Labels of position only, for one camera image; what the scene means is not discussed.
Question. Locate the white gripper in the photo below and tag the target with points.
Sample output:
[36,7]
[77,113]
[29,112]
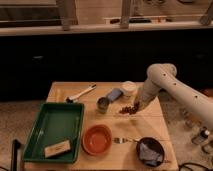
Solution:
[140,104]

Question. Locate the dark red grape bunch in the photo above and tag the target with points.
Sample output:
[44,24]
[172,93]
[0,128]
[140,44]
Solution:
[130,109]

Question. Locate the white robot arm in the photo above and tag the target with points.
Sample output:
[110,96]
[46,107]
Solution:
[163,76]

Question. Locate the red bowl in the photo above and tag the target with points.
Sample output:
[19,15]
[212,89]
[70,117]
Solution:
[97,140]

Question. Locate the white round cup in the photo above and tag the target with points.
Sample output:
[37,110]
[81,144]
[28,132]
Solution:
[128,88]

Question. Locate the blue grey packet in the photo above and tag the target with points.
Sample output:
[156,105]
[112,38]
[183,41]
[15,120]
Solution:
[114,94]

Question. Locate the metal can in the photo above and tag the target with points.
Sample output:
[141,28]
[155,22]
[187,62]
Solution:
[103,104]

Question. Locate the silver fork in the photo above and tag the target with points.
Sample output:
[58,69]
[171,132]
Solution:
[121,140]

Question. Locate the grey cloth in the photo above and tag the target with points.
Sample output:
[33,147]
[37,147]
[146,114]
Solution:
[150,157]

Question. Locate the dark capped spice bottle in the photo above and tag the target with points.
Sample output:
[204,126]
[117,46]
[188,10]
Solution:
[201,137]

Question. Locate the green plastic tray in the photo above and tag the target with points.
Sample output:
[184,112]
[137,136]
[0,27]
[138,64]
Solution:
[55,123]

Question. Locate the wooden block sponge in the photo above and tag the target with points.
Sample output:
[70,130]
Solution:
[57,149]

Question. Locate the black chair post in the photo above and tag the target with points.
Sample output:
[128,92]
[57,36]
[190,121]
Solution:
[16,145]

